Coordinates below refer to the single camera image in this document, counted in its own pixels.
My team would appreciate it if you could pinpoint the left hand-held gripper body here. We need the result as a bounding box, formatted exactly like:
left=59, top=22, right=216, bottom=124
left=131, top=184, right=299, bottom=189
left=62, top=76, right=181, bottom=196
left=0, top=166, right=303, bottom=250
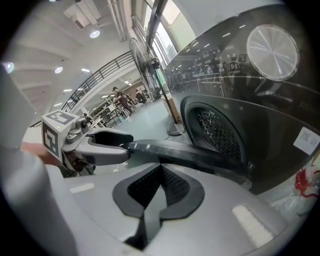
left=40, top=110, right=96, bottom=174

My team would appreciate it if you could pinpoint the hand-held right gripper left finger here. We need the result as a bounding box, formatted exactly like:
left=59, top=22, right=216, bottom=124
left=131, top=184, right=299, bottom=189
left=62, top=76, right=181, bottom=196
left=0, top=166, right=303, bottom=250
left=61, top=162, right=164, bottom=256

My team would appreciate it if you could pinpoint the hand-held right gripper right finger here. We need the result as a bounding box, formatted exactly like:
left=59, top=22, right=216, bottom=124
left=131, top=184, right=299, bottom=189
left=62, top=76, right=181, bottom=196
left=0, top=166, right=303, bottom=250
left=145, top=162, right=288, bottom=256

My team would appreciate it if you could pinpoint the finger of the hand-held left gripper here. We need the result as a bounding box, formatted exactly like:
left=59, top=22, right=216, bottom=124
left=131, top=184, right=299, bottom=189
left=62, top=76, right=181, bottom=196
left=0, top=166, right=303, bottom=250
left=61, top=141, right=132, bottom=167
left=85, top=128, right=135, bottom=149

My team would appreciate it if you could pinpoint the person's left forearm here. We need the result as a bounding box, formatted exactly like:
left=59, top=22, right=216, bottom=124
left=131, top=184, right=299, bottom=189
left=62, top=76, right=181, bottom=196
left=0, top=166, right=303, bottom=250
left=20, top=141, right=64, bottom=166

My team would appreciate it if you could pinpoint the black washing machine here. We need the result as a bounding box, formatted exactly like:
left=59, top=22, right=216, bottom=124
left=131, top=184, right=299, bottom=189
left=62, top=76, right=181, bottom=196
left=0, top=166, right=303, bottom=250
left=163, top=4, right=320, bottom=199

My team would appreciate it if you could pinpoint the brushed silver metal dial knob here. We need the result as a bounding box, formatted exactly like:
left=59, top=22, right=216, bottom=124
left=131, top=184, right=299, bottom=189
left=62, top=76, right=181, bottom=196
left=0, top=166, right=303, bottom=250
left=245, top=23, right=301, bottom=82

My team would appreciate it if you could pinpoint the black balcony railing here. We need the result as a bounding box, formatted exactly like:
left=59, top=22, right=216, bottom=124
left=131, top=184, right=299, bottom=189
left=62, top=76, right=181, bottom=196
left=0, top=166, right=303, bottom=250
left=60, top=50, right=138, bottom=114

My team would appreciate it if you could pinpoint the large brown cardboard box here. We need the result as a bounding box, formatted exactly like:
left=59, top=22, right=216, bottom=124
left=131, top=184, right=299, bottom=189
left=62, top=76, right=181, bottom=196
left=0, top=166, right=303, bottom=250
left=163, top=91, right=181, bottom=125

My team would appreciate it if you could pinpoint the large black-framed window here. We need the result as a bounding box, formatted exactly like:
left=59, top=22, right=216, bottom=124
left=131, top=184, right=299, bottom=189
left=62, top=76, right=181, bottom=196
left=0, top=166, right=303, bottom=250
left=131, top=0, right=181, bottom=84

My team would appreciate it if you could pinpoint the black pedestal fan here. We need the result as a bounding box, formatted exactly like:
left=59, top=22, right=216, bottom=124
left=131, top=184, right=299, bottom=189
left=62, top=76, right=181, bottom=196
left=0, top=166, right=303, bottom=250
left=128, top=36, right=187, bottom=137

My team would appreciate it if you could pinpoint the white ceiling air duct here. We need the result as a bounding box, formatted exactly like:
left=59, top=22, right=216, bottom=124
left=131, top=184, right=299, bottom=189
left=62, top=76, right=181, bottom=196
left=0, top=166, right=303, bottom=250
left=63, top=1, right=101, bottom=31

